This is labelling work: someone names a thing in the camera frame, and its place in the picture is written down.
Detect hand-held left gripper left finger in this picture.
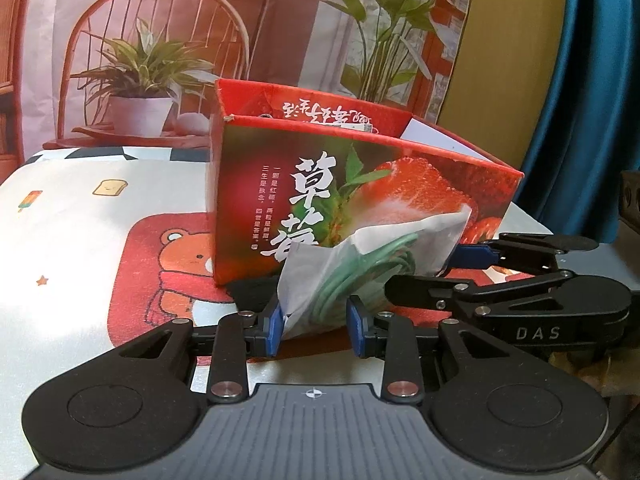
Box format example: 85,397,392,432
117,296,286,406

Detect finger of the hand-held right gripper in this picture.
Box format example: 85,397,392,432
384,269,581,321
440,232,599,277

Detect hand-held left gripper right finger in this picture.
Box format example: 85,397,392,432
346,294,506,405

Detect white bag with green cable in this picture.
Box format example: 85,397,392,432
277,208,473,343

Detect red strawberry cardboard box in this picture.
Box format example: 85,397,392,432
207,77,525,288

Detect brown object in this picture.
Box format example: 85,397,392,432
620,170,640,221

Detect teal curtain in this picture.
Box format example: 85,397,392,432
517,0,640,246

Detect geometric patterned sheet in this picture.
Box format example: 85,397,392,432
20,144,216,166

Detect printed room backdrop cloth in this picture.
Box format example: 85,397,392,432
0,0,478,161

